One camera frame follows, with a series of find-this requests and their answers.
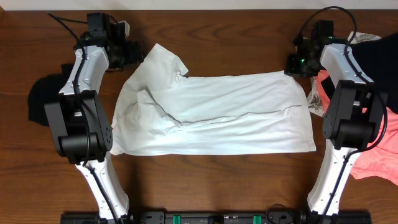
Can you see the coral pink garment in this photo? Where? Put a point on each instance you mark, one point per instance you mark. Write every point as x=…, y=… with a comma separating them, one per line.
x=382, y=160

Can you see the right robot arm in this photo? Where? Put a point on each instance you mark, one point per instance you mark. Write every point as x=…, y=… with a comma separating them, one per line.
x=355, y=120

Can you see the white leaf-print garment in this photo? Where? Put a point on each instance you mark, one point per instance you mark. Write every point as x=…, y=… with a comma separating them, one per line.
x=317, y=99

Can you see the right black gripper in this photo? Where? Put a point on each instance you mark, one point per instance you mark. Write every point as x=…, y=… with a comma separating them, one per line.
x=291, y=68

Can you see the folded black garment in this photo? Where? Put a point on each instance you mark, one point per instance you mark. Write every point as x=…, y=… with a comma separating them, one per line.
x=45, y=90

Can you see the white t-shirt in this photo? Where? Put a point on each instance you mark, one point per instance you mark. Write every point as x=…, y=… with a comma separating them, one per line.
x=162, y=110

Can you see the black t-shirt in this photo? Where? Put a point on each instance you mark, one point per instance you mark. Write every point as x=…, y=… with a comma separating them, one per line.
x=377, y=57

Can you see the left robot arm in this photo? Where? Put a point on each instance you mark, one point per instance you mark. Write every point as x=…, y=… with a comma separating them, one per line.
x=81, y=130

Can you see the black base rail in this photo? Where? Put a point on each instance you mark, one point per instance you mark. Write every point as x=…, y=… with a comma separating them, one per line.
x=272, y=216

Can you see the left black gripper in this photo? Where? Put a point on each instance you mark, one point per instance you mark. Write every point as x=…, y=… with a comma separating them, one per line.
x=131, y=48

